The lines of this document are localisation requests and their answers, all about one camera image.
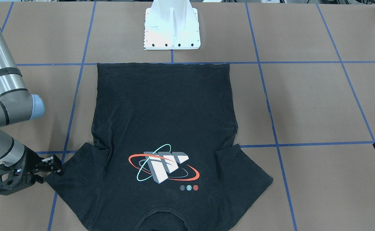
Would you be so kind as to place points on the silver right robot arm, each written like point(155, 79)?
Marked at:
point(16, 105)

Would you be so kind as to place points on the white central pedestal column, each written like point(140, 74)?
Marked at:
point(171, 25)

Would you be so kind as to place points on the black printed t-shirt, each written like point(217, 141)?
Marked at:
point(163, 156)

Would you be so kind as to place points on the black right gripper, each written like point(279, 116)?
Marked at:
point(30, 163)

